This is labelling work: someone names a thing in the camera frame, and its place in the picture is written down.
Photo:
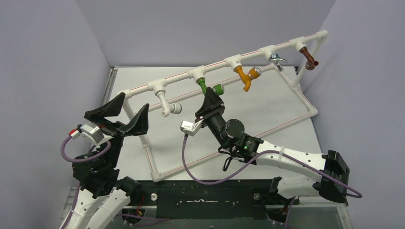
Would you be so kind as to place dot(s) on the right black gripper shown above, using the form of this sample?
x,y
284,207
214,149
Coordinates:
x,y
208,114

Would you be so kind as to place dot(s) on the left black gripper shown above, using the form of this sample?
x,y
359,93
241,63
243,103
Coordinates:
x,y
138,124

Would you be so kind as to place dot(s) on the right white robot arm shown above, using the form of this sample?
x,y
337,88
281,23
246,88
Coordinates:
x,y
325,175

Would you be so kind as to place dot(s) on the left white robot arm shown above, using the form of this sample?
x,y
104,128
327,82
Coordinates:
x,y
100,195

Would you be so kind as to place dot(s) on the white plastic faucet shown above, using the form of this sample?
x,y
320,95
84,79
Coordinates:
x,y
167,108

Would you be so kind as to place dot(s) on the orange plastic faucet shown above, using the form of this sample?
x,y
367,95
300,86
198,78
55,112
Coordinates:
x,y
247,78

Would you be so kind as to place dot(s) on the chrome metal faucet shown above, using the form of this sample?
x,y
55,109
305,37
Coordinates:
x,y
277,60

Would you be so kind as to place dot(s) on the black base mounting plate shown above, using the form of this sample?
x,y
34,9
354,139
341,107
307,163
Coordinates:
x,y
186,199

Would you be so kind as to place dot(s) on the brown plastic faucet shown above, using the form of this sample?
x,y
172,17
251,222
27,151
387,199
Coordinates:
x,y
311,63

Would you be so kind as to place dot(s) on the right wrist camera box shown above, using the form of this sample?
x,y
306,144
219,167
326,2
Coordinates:
x,y
190,128

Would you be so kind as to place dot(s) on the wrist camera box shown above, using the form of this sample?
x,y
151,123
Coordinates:
x,y
190,128
90,132

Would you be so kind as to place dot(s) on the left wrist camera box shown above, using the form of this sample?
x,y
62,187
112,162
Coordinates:
x,y
90,132

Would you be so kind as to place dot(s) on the white PVC pipe frame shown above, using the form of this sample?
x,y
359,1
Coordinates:
x,y
312,42

